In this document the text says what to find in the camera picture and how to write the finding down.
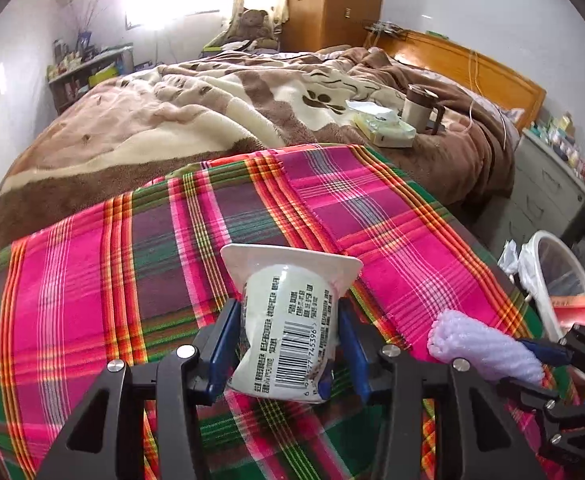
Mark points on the white trash bin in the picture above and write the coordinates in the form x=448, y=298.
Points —
x=555, y=280

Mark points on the cluttered shelf unit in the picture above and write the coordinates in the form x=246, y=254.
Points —
x=74, y=76

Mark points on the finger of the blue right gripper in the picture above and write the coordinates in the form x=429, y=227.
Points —
x=548, y=352

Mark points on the wooden headboard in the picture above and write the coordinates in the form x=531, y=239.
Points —
x=497, y=82

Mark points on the beige thermos mug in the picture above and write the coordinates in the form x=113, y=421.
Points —
x=422, y=109

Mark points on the white foam sheet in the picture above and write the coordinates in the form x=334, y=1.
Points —
x=495, y=355

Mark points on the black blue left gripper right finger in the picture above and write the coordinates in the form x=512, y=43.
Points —
x=476, y=436

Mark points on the wooden wardrobe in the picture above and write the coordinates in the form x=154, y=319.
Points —
x=316, y=24

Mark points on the white nightstand drawers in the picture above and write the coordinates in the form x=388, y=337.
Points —
x=546, y=197

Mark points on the white yogurt cup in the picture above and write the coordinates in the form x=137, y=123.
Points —
x=289, y=319

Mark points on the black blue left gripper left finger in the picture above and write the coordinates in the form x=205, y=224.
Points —
x=103, y=436

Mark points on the brown beige blanket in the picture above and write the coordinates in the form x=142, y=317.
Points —
x=132, y=129

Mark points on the green tissue pack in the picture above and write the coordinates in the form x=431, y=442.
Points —
x=380, y=125

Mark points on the brown teddy bear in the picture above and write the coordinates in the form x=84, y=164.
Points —
x=255, y=28

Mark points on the pink plaid cloth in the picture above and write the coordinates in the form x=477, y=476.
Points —
x=137, y=275

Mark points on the dried branches in vase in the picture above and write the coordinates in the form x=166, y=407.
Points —
x=82, y=19

